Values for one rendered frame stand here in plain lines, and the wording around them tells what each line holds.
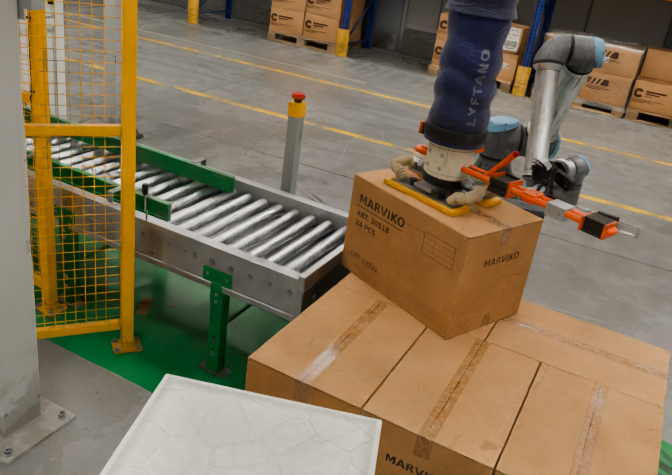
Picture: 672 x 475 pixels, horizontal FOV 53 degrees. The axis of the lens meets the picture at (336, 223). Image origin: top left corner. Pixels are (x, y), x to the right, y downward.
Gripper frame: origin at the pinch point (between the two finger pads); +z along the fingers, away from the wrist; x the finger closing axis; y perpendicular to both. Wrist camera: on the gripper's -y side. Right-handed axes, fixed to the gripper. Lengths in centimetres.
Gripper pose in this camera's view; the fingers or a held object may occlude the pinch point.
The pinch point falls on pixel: (533, 180)
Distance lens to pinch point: 246.5
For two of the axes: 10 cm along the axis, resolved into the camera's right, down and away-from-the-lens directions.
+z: -7.4, 1.8, -6.5
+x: 1.3, -9.1, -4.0
